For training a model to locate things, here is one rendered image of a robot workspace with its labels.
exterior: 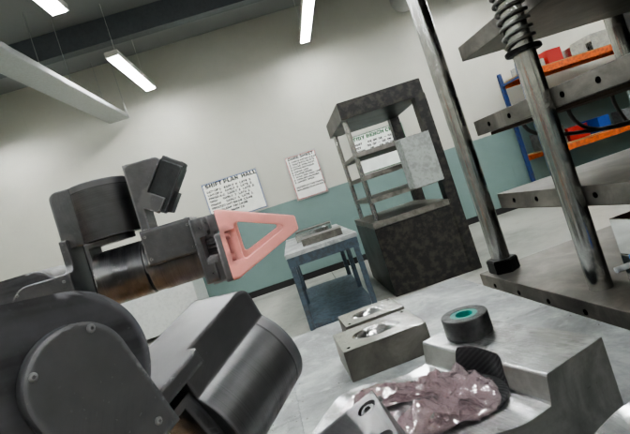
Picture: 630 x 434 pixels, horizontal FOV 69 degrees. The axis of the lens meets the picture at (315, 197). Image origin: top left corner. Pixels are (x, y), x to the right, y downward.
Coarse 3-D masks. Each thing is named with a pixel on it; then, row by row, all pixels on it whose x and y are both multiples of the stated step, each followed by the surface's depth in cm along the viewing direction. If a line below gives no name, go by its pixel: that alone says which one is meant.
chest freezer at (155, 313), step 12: (180, 288) 642; (192, 288) 643; (204, 288) 704; (132, 300) 638; (144, 300) 639; (156, 300) 640; (168, 300) 641; (180, 300) 642; (192, 300) 643; (132, 312) 638; (144, 312) 639; (156, 312) 640; (168, 312) 640; (180, 312) 641; (144, 324) 638; (156, 324) 639; (168, 324) 640; (156, 336) 639
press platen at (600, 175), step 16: (608, 160) 142; (624, 160) 130; (592, 176) 120; (608, 176) 111; (624, 176) 104; (512, 192) 142; (528, 192) 133; (544, 192) 126; (592, 192) 108; (608, 192) 103; (624, 192) 99
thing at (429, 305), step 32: (448, 288) 148; (480, 288) 138; (512, 320) 106; (544, 320) 101; (576, 320) 96; (320, 352) 127; (608, 352) 79; (320, 384) 106; (352, 384) 100; (288, 416) 95; (320, 416) 90
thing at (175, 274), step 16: (192, 224) 44; (208, 240) 48; (144, 256) 45; (192, 256) 46; (208, 256) 47; (160, 272) 45; (176, 272) 46; (192, 272) 46; (208, 272) 44; (160, 288) 46
